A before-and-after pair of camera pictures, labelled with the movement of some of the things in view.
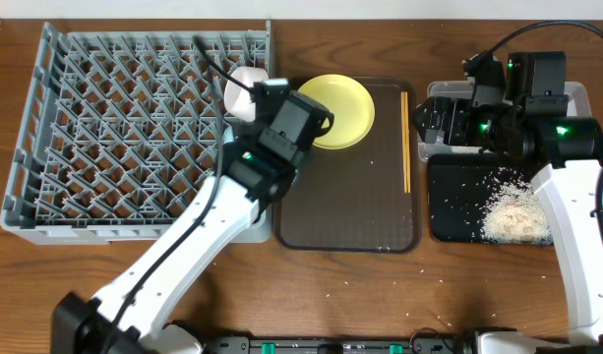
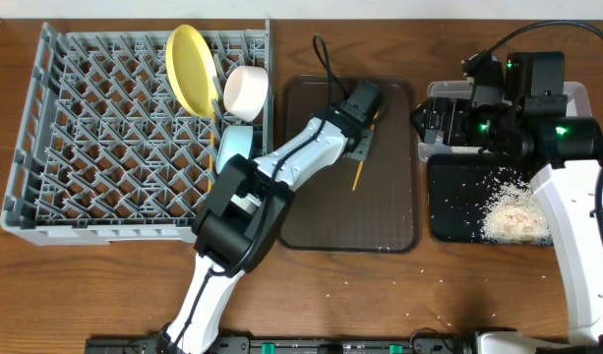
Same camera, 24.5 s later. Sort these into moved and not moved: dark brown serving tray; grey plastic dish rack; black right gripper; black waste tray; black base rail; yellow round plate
Moved: yellow round plate
Not moved: black right gripper; black base rail; black waste tray; grey plastic dish rack; dark brown serving tray
